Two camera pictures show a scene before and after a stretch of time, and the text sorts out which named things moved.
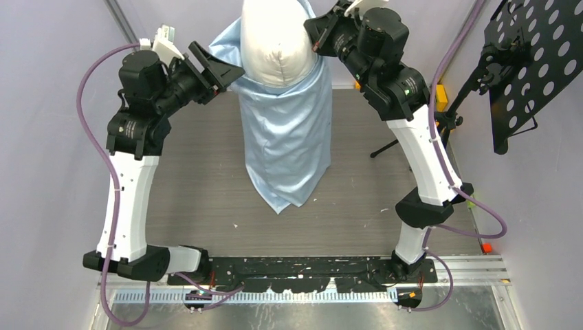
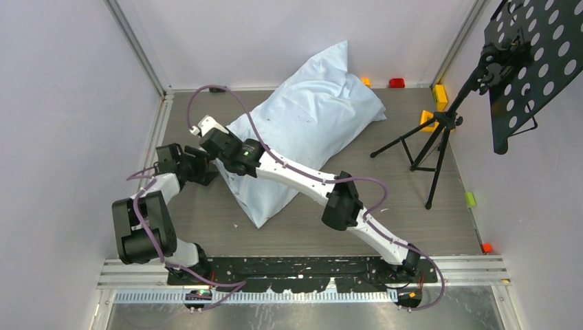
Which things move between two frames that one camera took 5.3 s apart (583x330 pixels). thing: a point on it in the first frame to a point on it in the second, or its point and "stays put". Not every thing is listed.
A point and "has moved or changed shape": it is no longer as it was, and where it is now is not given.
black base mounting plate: [304, 274] stays put
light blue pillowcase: [285, 132] has moved or changed shape
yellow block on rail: [441, 97] stays put
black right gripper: [320, 29] to [231, 135]
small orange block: [486, 247] stays put
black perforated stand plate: [538, 45] stays put
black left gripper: [217, 75] to [201, 159]
